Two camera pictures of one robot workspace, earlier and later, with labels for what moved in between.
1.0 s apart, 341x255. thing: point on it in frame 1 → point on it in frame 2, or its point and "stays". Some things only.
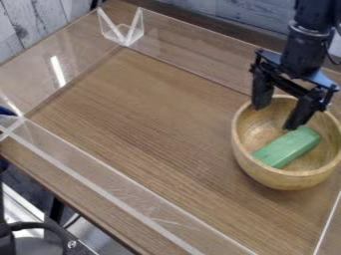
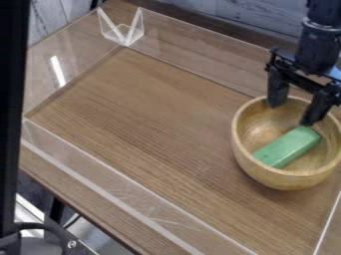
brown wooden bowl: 258,126 stays
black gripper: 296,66 → 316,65
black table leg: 58,210 stays
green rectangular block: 287,146 stays
